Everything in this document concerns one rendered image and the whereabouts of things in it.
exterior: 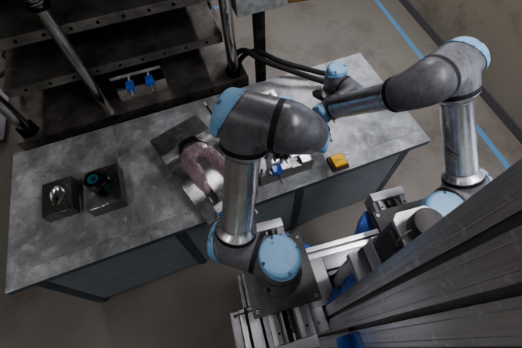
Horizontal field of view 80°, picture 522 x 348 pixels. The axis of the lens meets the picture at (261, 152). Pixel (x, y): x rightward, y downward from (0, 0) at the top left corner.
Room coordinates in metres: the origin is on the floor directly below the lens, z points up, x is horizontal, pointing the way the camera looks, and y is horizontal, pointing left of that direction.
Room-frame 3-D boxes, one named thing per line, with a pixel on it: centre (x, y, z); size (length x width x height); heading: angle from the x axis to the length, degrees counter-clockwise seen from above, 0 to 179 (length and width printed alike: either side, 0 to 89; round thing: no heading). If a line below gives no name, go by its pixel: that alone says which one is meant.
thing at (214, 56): (1.57, 0.80, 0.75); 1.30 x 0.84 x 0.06; 108
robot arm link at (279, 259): (0.21, -0.03, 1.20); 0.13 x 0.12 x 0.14; 69
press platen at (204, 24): (1.62, 0.82, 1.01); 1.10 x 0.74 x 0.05; 108
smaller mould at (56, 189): (0.61, 0.92, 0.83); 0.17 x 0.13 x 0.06; 18
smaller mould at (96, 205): (0.65, 0.72, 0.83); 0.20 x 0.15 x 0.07; 18
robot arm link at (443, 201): (0.32, -0.53, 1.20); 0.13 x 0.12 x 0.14; 125
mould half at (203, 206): (0.73, 0.27, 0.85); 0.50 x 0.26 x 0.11; 35
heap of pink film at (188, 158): (0.73, 0.27, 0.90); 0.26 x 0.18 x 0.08; 35
